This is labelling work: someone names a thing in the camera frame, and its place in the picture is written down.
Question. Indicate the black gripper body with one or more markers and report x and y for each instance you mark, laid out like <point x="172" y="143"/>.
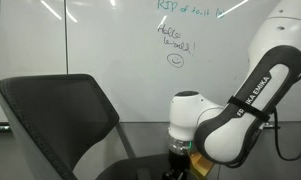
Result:
<point x="179" y="163"/>

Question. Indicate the black mesh office chair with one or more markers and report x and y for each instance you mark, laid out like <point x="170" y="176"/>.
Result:
<point x="53" y="113"/>

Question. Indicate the black marker tray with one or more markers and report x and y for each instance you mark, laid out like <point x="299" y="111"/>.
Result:
<point x="276" y="126"/>

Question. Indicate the whiteboard panel with green drawing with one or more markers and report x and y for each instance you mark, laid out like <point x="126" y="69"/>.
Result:
<point x="26" y="66"/>

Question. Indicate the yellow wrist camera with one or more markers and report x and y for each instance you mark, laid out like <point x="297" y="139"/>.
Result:
<point x="200" y="163"/>

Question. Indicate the large whiteboard panel with writing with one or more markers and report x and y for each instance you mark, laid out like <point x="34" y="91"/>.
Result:
<point x="130" y="73"/>

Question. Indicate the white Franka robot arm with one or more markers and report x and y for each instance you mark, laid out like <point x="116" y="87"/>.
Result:
<point x="256" y="100"/>

